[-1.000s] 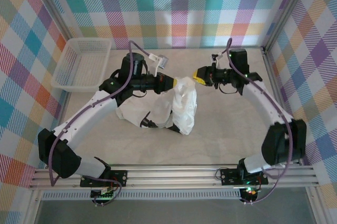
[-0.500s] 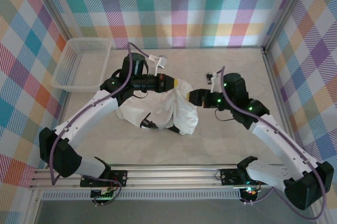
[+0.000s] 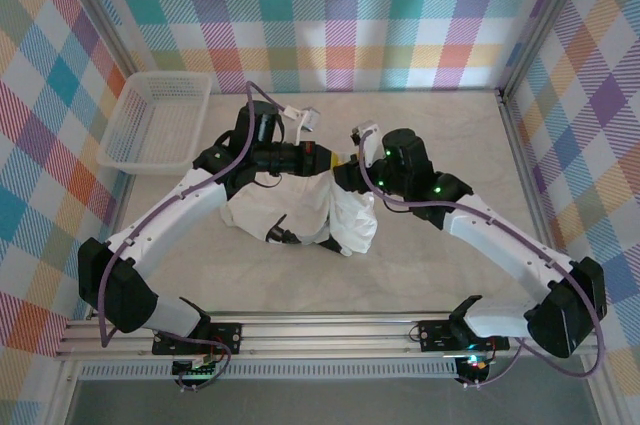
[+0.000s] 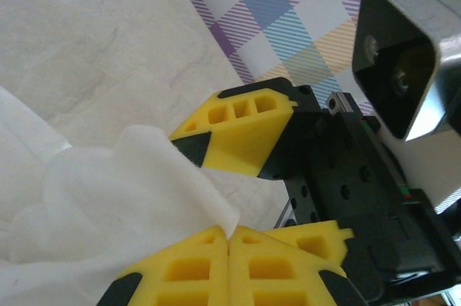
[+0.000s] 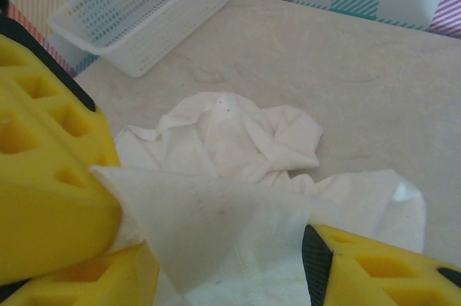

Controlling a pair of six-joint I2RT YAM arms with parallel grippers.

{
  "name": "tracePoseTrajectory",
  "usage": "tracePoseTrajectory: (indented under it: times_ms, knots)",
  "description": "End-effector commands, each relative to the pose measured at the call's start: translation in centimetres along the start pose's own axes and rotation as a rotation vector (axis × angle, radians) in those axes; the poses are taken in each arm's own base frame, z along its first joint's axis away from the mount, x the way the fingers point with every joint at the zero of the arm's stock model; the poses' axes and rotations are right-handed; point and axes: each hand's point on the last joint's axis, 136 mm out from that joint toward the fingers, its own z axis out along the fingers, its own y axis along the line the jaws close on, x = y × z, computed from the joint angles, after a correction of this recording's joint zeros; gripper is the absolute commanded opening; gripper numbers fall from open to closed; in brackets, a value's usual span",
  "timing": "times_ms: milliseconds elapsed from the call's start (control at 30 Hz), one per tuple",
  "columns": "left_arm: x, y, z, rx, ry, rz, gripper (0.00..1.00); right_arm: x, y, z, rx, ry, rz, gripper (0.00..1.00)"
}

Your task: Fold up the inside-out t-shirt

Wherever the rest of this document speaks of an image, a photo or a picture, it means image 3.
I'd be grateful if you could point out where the controller board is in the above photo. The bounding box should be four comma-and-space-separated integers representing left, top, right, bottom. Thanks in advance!
456, 354, 489, 377
171, 357, 219, 379

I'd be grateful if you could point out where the aluminium frame post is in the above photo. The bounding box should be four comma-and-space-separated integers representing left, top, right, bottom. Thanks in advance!
52, 0, 140, 77
498, 0, 599, 97

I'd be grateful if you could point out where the aluminium right table side rail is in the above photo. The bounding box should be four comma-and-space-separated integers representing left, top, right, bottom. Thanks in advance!
496, 89, 572, 266

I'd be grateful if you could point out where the aluminium right frame post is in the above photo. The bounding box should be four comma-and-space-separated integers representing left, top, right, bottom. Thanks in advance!
498, 0, 599, 97

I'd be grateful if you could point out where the right controller board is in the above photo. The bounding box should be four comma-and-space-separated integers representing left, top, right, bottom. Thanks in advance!
456, 354, 489, 377

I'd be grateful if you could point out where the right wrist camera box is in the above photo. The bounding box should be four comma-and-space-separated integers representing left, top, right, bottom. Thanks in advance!
350, 119, 379, 147

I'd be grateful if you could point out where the left controller board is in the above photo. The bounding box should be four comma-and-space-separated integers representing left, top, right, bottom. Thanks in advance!
171, 357, 219, 379

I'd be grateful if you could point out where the white t-shirt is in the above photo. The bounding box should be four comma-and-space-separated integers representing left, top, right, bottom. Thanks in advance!
220, 149, 379, 259

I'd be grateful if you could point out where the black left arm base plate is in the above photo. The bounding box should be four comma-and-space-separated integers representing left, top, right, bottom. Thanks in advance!
151, 322, 243, 357

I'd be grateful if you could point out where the aluminium left frame post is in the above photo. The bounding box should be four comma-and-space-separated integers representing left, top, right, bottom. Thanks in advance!
52, 0, 140, 77

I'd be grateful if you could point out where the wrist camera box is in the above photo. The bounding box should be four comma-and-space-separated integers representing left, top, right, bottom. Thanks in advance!
350, 119, 379, 147
298, 106, 322, 132

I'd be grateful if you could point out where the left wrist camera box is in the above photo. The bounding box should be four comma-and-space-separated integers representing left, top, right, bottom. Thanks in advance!
298, 106, 322, 132

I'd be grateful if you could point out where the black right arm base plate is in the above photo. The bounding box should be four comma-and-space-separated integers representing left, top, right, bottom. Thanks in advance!
418, 314, 511, 353

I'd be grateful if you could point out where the white plastic mesh basket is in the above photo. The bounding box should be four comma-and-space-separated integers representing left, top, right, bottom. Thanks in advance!
95, 71, 212, 176

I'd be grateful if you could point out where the grey slotted cable duct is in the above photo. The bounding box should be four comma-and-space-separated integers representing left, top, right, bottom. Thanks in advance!
79, 363, 459, 381

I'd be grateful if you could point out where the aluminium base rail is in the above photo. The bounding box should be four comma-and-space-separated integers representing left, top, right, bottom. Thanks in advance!
54, 311, 609, 359

